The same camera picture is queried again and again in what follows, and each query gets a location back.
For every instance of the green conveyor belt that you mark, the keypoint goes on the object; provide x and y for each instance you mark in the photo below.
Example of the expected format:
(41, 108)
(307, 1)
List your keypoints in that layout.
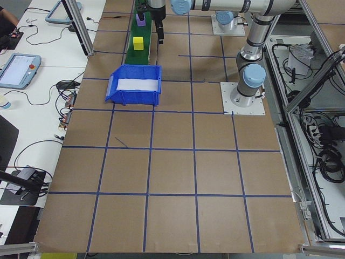
(138, 58)

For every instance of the black stand base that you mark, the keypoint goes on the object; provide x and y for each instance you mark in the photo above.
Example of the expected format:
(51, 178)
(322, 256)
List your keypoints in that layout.
(24, 198)

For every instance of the aluminium profile bar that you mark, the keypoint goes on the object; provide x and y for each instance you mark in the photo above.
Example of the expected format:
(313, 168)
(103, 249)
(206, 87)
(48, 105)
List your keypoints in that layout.
(19, 247)
(323, 247)

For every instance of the black flat monitor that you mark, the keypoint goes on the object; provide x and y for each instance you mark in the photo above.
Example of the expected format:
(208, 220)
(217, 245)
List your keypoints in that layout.
(6, 143)

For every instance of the yellow foam block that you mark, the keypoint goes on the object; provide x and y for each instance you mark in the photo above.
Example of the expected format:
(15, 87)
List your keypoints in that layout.
(138, 43)

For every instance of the V-shaped metal bar frame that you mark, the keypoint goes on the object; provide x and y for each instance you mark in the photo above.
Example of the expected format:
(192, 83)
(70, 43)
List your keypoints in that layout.
(312, 83)

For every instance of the white crumpled bag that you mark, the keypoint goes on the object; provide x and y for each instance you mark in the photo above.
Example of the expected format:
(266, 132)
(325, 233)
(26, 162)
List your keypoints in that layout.
(299, 58)

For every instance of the white side table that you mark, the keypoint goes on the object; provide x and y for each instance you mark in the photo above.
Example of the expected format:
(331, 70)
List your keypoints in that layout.
(37, 116)

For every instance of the white foam pad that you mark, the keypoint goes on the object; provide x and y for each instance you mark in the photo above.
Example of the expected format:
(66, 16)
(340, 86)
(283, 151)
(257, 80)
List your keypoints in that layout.
(137, 84)

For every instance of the white square base plate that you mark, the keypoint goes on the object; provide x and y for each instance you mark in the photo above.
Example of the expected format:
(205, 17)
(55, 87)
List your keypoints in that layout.
(229, 33)
(253, 109)

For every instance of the light blue teach pendant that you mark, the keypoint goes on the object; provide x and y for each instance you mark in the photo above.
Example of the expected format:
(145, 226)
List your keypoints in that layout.
(60, 12)
(16, 70)

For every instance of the person arm black sleeve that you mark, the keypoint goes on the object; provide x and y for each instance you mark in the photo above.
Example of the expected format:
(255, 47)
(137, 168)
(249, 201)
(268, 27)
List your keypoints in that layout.
(8, 21)

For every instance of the aluminium frame post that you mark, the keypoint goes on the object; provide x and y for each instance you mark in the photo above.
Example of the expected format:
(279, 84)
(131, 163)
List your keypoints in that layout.
(82, 32)

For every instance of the purple foam block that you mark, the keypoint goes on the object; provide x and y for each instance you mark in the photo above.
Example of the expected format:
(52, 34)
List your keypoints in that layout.
(141, 22)

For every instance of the blue plastic storage bin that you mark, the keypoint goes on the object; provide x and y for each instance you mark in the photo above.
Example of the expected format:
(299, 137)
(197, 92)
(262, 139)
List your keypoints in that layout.
(134, 97)

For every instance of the white tape roll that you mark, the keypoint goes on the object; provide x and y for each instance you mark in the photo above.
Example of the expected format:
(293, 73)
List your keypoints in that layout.
(5, 103)

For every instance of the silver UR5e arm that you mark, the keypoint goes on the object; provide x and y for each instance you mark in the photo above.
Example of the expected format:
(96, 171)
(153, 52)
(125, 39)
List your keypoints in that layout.
(225, 20)
(256, 40)

